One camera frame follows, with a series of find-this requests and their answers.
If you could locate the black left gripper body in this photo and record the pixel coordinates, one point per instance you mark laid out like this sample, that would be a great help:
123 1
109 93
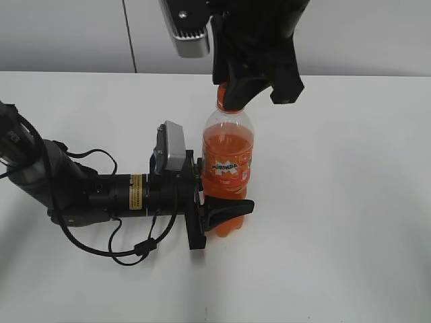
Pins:
176 193

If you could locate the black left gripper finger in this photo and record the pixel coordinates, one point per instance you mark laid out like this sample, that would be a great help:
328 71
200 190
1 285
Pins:
217 211

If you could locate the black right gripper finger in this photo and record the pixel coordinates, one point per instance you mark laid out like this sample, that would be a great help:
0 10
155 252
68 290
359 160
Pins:
243 85

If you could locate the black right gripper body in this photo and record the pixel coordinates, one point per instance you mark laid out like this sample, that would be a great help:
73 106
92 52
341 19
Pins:
262 39

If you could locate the orange bottle cap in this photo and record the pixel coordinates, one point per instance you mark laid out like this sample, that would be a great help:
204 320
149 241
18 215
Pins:
220 100

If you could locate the orange Mirinda soda bottle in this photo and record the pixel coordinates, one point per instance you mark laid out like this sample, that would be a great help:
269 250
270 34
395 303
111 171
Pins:
227 151

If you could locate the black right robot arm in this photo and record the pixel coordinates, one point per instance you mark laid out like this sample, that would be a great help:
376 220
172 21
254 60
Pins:
253 49

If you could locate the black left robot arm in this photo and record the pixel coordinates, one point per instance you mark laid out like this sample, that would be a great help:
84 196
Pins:
76 195

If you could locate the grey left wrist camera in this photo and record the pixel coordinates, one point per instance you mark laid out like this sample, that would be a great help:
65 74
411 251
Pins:
170 150

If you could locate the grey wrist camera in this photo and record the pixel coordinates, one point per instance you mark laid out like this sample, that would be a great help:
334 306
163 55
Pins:
170 150
186 22

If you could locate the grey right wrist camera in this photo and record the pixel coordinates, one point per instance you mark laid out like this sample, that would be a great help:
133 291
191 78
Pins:
186 22

